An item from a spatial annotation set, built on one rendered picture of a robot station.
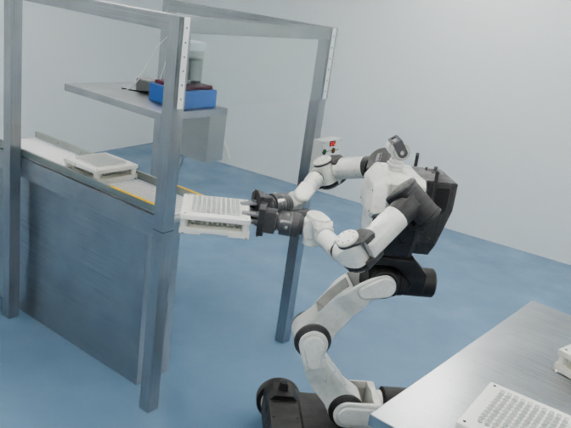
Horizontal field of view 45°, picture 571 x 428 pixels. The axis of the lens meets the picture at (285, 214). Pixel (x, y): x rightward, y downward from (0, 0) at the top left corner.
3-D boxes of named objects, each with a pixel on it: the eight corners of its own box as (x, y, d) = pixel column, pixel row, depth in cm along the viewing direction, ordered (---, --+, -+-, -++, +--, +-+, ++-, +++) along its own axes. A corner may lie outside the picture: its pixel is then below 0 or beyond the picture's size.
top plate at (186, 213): (183, 198, 258) (183, 193, 257) (248, 204, 260) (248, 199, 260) (179, 219, 234) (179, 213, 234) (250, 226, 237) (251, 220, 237)
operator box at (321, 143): (334, 187, 357) (342, 138, 349) (315, 191, 344) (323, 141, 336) (325, 183, 360) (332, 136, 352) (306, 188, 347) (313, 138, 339)
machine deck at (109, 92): (227, 117, 293) (228, 108, 291) (160, 123, 263) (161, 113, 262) (132, 89, 327) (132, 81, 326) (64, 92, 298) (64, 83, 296)
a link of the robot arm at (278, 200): (263, 194, 251) (289, 192, 258) (249, 186, 258) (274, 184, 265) (258, 226, 255) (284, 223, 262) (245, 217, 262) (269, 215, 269)
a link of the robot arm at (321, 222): (300, 233, 246) (315, 247, 234) (304, 209, 243) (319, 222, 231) (316, 233, 248) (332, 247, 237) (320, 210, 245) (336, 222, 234)
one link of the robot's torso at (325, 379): (361, 395, 290) (319, 303, 274) (370, 424, 271) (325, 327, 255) (328, 409, 290) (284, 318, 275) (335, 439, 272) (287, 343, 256)
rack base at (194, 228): (182, 211, 259) (183, 205, 258) (246, 216, 262) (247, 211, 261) (178, 233, 236) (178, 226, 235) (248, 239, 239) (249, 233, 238)
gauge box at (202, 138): (222, 160, 299) (227, 115, 292) (205, 162, 290) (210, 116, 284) (187, 148, 311) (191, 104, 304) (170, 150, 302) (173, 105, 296)
